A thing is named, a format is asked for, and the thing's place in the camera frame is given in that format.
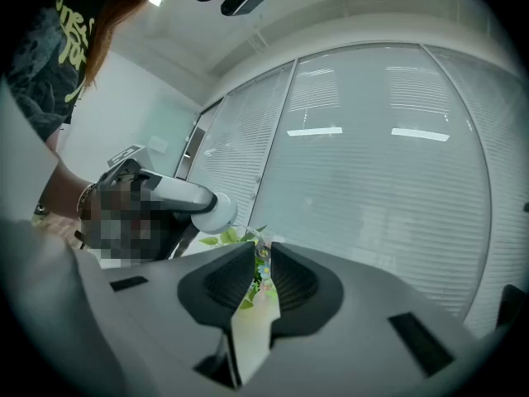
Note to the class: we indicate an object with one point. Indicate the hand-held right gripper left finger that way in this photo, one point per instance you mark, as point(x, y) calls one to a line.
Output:
point(165, 304)

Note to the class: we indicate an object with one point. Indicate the black mesh office chair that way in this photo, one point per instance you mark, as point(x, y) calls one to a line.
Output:
point(512, 304)

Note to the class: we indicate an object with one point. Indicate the white wall sign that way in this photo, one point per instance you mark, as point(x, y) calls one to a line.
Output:
point(158, 144)

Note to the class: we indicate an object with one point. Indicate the person's left forearm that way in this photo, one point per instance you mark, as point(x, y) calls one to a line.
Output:
point(62, 188)

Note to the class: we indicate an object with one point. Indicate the person's black printed shirt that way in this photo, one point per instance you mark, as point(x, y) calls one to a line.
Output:
point(41, 77)

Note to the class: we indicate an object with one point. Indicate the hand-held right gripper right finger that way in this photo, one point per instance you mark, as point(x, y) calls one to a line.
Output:
point(351, 304)

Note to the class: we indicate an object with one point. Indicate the artificial flowers in pot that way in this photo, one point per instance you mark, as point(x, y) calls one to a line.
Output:
point(227, 237)

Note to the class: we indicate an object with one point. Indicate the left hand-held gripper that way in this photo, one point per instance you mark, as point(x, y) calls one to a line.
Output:
point(132, 159)

